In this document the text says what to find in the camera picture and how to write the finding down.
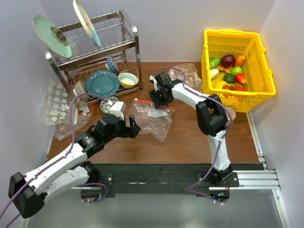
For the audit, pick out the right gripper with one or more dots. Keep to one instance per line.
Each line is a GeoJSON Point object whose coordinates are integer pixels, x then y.
{"type": "Point", "coordinates": [155, 95]}

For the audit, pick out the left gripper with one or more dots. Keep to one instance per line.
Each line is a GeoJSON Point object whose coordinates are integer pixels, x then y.
{"type": "Point", "coordinates": [130, 132]}

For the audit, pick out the clear zip top bag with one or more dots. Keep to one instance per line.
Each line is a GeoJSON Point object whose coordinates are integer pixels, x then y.
{"type": "Point", "coordinates": [156, 122]}

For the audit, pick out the red toy tomato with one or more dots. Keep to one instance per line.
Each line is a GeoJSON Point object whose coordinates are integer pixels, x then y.
{"type": "Point", "coordinates": [242, 91]}

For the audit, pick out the yellow toy banana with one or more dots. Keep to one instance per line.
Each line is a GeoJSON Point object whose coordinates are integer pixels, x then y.
{"type": "Point", "coordinates": [224, 85]}

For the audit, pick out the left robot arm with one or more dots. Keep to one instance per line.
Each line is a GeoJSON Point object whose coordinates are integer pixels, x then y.
{"type": "Point", "coordinates": [29, 192]}

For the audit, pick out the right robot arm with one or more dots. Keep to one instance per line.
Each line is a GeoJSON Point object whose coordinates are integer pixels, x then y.
{"type": "Point", "coordinates": [211, 118]}

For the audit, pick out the crumpled pink printed bag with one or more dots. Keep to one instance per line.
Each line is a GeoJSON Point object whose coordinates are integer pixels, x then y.
{"type": "Point", "coordinates": [191, 75]}

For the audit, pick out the white toy food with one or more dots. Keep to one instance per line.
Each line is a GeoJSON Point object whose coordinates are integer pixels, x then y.
{"type": "Point", "coordinates": [214, 73]}

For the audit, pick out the polka dot plastic bag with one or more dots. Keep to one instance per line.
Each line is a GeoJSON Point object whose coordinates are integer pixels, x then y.
{"type": "Point", "coordinates": [54, 111]}

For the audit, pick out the yellow inside patterned bowl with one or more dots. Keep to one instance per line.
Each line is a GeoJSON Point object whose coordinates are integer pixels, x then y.
{"type": "Point", "coordinates": [127, 80]}

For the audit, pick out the teal scalloped plate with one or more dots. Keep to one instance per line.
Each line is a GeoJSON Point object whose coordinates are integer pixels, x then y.
{"type": "Point", "coordinates": [102, 83]}

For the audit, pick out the blue zigzag bowl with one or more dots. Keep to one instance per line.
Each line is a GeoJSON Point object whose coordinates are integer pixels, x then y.
{"type": "Point", "coordinates": [111, 65]}

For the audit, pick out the grey patterned bowl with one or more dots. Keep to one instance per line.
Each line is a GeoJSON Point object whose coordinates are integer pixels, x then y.
{"type": "Point", "coordinates": [79, 88]}

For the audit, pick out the metal dish rack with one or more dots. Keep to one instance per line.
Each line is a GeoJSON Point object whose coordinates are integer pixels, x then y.
{"type": "Point", "coordinates": [119, 39]}

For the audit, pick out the green toy vegetable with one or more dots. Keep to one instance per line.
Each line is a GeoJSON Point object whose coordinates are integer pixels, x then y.
{"type": "Point", "coordinates": [214, 63]}

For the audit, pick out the dark green toy lime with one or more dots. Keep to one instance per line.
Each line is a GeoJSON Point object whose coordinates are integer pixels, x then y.
{"type": "Point", "coordinates": [229, 78]}

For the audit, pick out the white enamel mug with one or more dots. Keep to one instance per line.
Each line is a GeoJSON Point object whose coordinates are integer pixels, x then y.
{"type": "Point", "coordinates": [231, 115]}

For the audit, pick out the brown toy cookie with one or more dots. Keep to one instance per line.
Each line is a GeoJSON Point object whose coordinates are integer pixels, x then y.
{"type": "Point", "coordinates": [223, 69]}

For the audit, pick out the dark red toy fruit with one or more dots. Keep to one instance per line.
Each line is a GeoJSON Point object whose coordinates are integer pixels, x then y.
{"type": "Point", "coordinates": [228, 60]}

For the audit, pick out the light green toy apple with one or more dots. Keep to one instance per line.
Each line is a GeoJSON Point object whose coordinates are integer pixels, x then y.
{"type": "Point", "coordinates": [236, 70]}

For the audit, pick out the yellow plastic basket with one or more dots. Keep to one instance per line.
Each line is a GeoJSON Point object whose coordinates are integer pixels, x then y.
{"type": "Point", "coordinates": [260, 84]}

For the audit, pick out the beige and blue plate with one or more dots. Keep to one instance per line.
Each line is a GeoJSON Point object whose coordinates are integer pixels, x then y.
{"type": "Point", "coordinates": [86, 23]}

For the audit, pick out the mint green flower plate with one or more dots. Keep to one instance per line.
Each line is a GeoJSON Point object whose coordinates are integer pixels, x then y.
{"type": "Point", "coordinates": [51, 36]}

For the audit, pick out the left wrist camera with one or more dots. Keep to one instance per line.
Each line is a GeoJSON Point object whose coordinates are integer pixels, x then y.
{"type": "Point", "coordinates": [117, 109]}

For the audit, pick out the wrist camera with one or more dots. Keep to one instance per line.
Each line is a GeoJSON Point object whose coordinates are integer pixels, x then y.
{"type": "Point", "coordinates": [160, 81]}
{"type": "Point", "coordinates": [117, 109]}

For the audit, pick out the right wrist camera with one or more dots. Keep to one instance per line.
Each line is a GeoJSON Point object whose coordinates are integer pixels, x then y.
{"type": "Point", "coordinates": [160, 81]}

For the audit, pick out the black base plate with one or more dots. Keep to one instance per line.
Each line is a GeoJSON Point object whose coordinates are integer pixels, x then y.
{"type": "Point", "coordinates": [160, 178]}

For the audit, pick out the aluminium frame rail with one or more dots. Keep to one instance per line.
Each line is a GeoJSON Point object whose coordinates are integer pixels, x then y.
{"type": "Point", "coordinates": [265, 178]}

